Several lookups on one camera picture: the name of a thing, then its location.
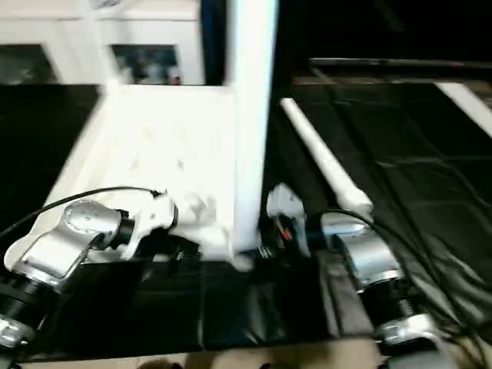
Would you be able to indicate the white plastic table top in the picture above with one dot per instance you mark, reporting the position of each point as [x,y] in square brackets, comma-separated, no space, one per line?
[153,134]

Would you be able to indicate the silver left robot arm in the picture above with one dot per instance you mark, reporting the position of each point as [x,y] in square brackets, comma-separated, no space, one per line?
[61,246]

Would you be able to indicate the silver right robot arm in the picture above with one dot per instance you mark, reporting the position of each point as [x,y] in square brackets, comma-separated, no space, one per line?
[369,257]

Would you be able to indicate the dark left robot foot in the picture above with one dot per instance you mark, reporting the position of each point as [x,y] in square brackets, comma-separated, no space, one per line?
[159,363]

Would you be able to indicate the black work mat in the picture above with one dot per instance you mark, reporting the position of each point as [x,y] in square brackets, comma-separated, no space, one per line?
[403,173]

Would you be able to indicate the dark blue black cabinet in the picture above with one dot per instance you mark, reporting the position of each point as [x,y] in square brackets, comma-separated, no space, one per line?
[213,38]

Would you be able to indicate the white board strip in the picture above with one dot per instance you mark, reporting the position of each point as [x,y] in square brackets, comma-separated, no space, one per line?
[465,104]

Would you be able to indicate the black television screen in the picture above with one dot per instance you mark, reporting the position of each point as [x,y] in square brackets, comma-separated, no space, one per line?
[403,30]

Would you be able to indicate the white glass-door cabinet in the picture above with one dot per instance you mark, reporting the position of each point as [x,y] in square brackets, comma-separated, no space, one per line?
[46,30]

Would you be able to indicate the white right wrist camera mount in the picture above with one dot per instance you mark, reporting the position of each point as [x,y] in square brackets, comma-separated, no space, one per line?
[288,203]

